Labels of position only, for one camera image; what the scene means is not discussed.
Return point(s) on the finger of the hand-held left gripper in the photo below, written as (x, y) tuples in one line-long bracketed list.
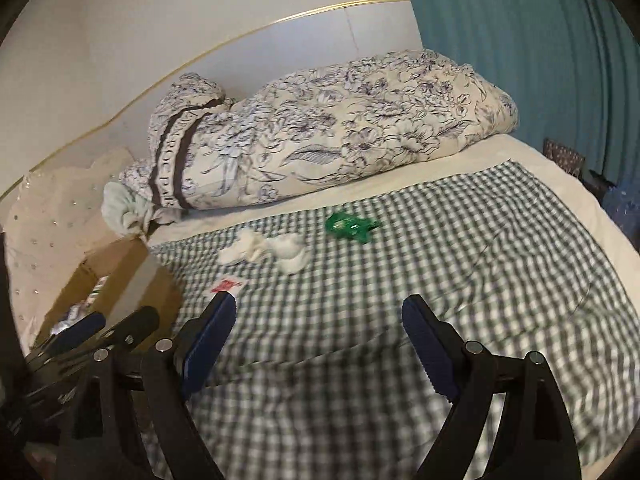
[(135, 322), (82, 327)]

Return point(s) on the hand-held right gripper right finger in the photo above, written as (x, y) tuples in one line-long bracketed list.
[(430, 350)]

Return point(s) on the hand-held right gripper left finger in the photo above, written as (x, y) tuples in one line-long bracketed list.
[(210, 340)]

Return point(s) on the brown cardboard box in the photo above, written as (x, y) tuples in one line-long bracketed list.
[(125, 270)]

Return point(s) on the blue tissue pack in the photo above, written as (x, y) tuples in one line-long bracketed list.
[(227, 286)]

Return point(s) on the green checkered blanket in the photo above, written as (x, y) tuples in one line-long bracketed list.
[(400, 270)]

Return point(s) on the crumpled white tissue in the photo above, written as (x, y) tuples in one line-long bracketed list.
[(250, 250)]

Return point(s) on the white sequined cloth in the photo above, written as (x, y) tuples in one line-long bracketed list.
[(55, 220)]

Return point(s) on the pale green cloth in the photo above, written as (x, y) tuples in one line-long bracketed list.
[(122, 205)]

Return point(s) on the green shiny ornament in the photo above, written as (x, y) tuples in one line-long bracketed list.
[(345, 225)]

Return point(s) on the dark patterned box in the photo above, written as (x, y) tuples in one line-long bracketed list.
[(565, 157)]

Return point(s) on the blue plastic item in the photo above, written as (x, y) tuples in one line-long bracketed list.
[(622, 205)]

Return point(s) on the floral print duvet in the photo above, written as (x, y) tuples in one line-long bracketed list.
[(325, 125)]

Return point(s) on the white headboard with gold trim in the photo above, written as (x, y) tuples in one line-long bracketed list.
[(300, 40)]

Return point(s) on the teal curtain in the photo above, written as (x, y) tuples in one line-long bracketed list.
[(500, 20)]

